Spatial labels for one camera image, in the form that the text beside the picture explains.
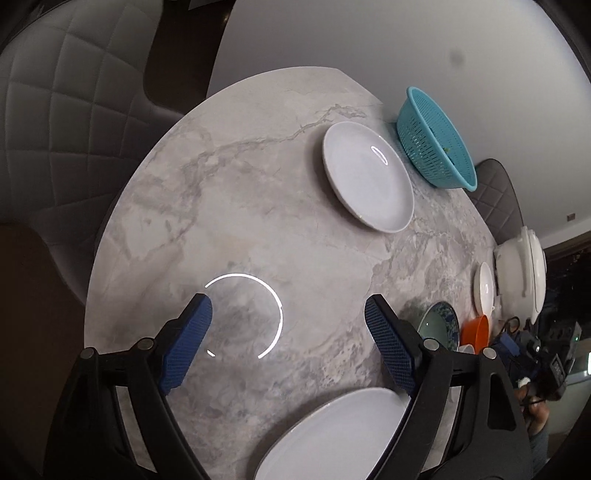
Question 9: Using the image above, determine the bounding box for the orange plastic bowl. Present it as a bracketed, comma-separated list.
[460, 315, 490, 354]

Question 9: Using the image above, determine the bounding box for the grey quilted chair left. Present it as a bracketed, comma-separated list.
[1, 1, 179, 300]

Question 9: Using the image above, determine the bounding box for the green blue patterned bowl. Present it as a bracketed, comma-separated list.
[418, 301, 460, 351]

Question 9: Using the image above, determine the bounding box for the grey quilted chair back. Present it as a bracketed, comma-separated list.
[468, 159, 525, 245]

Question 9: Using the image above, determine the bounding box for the teal plastic colander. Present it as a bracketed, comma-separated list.
[396, 86, 478, 192]

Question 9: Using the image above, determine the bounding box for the grey quilted chair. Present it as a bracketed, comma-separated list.
[468, 159, 525, 245]
[1, 1, 179, 300]

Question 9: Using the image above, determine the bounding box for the right hand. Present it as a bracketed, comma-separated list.
[514, 384, 550, 437]

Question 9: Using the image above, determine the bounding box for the large white plate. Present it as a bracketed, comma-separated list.
[254, 387, 410, 480]

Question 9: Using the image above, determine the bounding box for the small white plate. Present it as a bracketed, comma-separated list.
[322, 121, 415, 233]

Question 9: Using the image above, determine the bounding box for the small white bowl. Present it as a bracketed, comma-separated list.
[473, 262, 495, 319]

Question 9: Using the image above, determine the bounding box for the white rice cooker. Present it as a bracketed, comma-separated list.
[494, 226, 547, 324]

